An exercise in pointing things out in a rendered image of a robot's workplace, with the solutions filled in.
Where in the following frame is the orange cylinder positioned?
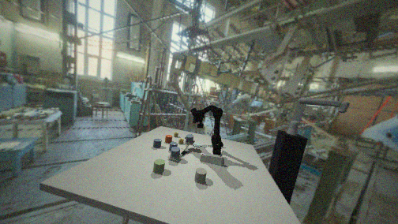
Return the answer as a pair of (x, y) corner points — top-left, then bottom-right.
(165, 135), (172, 143)

